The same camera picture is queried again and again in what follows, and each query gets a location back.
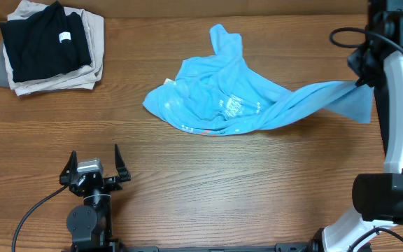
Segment folded grey garment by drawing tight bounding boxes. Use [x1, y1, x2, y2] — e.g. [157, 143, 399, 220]
[0, 42, 10, 88]

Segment black t-shirt at right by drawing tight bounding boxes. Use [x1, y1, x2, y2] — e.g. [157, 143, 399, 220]
[374, 85, 390, 154]

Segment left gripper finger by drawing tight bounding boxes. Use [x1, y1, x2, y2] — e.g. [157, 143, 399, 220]
[59, 150, 78, 186]
[115, 144, 131, 182]

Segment folded beige garment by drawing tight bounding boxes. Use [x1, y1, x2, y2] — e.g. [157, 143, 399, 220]
[3, 1, 104, 96]

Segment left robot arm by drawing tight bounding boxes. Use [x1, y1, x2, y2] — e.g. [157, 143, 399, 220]
[59, 146, 131, 251]

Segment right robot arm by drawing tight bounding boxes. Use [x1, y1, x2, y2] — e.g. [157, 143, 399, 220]
[275, 0, 403, 251]

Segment folded black shirt on stack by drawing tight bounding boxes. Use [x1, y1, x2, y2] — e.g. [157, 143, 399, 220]
[0, 1, 92, 82]

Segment light blue printed t-shirt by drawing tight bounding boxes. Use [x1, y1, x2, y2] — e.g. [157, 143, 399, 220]
[143, 24, 374, 136]

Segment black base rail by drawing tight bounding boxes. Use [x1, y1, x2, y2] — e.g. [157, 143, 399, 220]
[61, 241, 328, 252]

